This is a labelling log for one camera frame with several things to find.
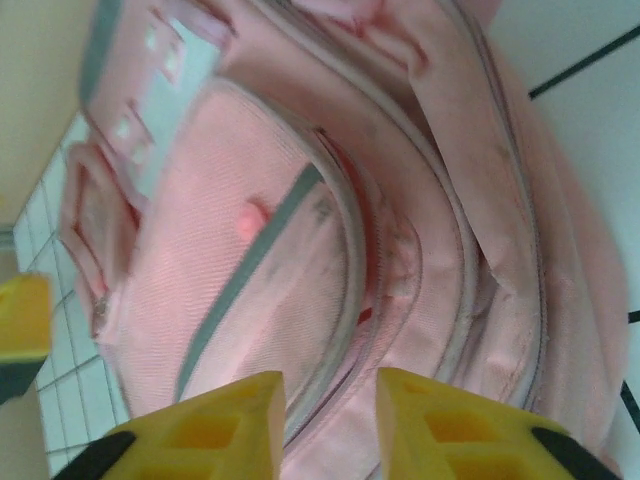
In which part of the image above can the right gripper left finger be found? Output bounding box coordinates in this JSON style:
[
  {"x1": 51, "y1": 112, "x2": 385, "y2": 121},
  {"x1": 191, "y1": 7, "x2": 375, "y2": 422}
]
[{"x1": 52, "y1": 369, "x2": 288, "y2": 480}]

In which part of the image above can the pink backpack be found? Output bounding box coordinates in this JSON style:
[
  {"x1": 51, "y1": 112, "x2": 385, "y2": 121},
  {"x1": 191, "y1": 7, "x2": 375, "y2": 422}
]
[{"x1": 57, "y1": 0, "x2": 627, "y2": 480}]

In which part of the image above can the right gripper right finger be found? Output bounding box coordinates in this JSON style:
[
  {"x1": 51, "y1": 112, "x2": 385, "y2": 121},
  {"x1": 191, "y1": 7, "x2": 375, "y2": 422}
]
[{"x1": 376, "y1": 366, "x2": 624, "y2": 480}]

